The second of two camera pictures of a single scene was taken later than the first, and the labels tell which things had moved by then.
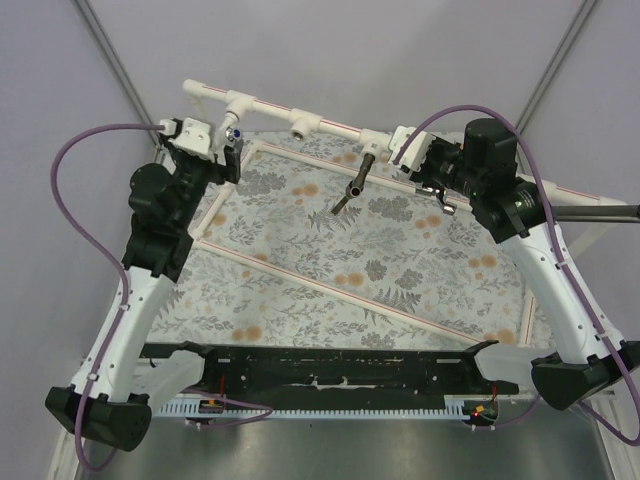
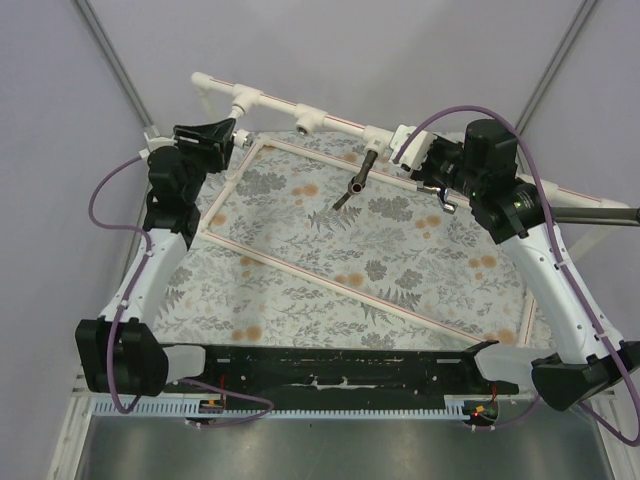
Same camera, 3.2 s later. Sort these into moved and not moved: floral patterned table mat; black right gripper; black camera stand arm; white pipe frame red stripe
Moved: white pipe frame red stripe
Not moved: black camera stand arm; black right gripper; floral patterned table mat
